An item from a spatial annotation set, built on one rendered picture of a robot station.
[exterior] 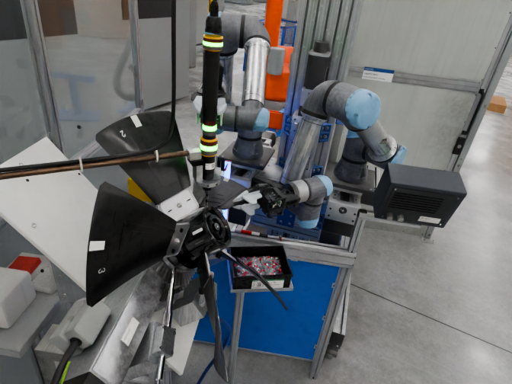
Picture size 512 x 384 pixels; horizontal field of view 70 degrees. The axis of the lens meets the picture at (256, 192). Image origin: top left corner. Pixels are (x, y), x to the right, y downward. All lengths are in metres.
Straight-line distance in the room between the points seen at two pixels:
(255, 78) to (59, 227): 0.74
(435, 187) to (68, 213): 1.13
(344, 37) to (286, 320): 1.30
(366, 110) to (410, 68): 1.61
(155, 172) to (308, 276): 0.92
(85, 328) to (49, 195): 0.35
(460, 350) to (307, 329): 1.09
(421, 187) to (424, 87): 1.56
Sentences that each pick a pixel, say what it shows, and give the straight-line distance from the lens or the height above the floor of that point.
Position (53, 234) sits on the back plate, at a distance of 0.98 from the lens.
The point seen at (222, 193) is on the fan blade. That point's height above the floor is 1.19.
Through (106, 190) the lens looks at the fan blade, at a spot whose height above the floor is 1.42.
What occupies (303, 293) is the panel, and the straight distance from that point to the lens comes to 1.72.
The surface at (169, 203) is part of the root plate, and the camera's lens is 0.97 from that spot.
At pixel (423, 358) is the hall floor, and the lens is 2.49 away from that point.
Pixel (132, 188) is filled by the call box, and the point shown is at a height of 1.03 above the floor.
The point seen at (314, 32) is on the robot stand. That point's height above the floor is 1.59.
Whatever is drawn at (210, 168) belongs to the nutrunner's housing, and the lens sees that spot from 0.96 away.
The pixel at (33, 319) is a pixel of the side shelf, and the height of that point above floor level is 0.86.
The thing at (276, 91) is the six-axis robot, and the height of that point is 0.52.
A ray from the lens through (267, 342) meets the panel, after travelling 1.99.
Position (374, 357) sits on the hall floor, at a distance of 2.37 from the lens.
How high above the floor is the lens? 1.79
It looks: 31 degrees down
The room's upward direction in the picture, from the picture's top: 7 degrees clockwise
